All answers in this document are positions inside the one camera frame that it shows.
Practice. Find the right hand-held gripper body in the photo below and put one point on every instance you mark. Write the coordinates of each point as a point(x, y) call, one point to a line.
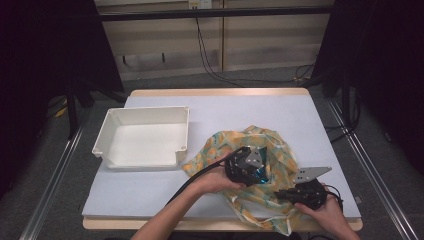
point(310, 193)

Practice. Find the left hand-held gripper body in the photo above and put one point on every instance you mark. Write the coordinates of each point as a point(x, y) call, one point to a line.
point(241, 166)

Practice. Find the blue shiny item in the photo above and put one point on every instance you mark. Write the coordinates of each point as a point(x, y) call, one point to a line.
point(263, 177)

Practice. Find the orange and teal patterned bag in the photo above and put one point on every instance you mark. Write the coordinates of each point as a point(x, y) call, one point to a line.
point(280, 156)

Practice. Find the person's right hand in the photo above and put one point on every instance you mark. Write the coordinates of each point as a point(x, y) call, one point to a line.
point(328, 213)

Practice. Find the person's left hand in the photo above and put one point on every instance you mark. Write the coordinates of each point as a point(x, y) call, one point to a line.
point(216, 181)

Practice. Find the white table mat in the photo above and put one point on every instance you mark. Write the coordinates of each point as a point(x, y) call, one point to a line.
point(233, 113)

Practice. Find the wooden table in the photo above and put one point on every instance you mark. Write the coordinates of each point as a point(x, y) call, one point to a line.
point(216, 91)

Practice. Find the white plastic tray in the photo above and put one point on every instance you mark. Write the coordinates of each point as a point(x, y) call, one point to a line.
point(146, 143)

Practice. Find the black curtain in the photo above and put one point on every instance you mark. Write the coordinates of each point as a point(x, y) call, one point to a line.
point(386, 66)
point(40, 50)

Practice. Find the black horizontal bar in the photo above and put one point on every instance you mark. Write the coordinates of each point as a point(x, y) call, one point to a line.
point(216, 13)

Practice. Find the black stand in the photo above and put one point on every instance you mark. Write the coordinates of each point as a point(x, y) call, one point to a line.
point(71, 113)

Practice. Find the metal floor rail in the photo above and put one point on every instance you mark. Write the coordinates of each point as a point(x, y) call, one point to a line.
point(373, 166)
point(50, 186)

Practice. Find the white wall outlet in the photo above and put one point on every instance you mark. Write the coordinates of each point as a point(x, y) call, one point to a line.
point(200, 4)

